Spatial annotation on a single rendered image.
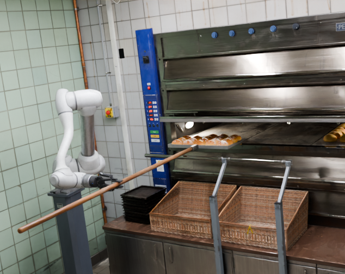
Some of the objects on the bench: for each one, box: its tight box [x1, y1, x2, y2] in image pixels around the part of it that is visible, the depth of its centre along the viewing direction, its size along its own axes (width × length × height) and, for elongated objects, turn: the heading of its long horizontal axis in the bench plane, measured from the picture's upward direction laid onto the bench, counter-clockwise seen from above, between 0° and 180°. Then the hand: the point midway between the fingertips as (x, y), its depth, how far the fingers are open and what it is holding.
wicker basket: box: [219, 186, 309, 251], centre depth 369 cm, size 49×56×28 cm
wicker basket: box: [149, 181, 237, 239], centre depth 402 cm, size 49×56×28 cm
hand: (117, 183), depth 319 cm, fingers closed on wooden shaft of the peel, 3 cm apart
